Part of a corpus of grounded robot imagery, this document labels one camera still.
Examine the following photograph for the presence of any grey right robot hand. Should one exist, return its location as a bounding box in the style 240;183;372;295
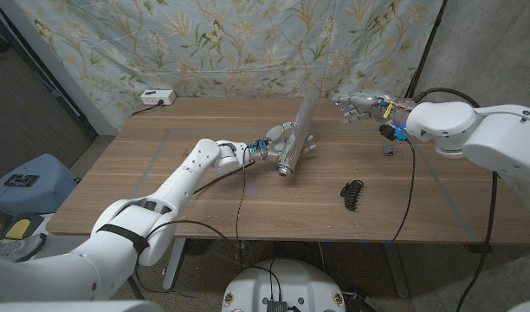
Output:
332;92;416;127

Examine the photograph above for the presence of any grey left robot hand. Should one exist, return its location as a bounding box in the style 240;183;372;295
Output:
249;121;317;165

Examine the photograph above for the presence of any aluminum foil roll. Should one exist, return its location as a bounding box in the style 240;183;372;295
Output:
275;88;320;178

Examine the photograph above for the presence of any black claw hair clip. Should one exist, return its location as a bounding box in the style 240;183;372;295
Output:
339;179;365;212

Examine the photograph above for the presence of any black backdrop pole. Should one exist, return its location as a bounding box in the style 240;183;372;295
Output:
404;0;448;99

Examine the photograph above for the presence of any floral printed backdrop cloth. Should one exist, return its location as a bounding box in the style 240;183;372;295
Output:
13;0;443;131

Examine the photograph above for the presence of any white power outlet box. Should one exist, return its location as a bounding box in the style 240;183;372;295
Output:
139;89;177;107

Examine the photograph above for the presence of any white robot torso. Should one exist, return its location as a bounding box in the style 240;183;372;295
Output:
221;258;347;312

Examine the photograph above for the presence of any grey metal table leg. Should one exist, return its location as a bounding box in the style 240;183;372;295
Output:
162;237;187;290
381;242;411;299

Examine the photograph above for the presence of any blue plastic storage bin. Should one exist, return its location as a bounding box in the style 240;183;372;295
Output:
0;153;80;218

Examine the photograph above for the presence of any white robot torso rim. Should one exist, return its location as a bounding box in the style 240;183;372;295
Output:
0;300;165;312

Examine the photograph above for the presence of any black label card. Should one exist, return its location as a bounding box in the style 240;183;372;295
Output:
3;173;40;188

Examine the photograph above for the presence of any yellow foot pedal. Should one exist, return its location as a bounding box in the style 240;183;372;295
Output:
3;218;32;240

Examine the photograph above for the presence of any grey sneaker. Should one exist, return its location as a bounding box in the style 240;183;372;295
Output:
0;233;48;263

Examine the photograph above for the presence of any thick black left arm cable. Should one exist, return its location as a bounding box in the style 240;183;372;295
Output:
193;160;256;195

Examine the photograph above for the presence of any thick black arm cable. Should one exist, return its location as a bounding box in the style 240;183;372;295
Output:
193;160;256;195
414;87;498;312

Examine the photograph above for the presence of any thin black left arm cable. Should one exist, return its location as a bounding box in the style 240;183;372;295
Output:
145;145;249;270

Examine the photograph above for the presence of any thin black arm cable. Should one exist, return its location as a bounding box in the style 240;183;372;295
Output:
145;145;249;270
390;140;417;244

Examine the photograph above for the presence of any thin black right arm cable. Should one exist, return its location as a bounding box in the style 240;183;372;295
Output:
390;140;417;244

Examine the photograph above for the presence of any black outlet power cord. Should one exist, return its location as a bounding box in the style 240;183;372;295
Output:
131;100;165;117

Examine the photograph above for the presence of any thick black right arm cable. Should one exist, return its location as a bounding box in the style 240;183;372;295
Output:
414;87;498;312

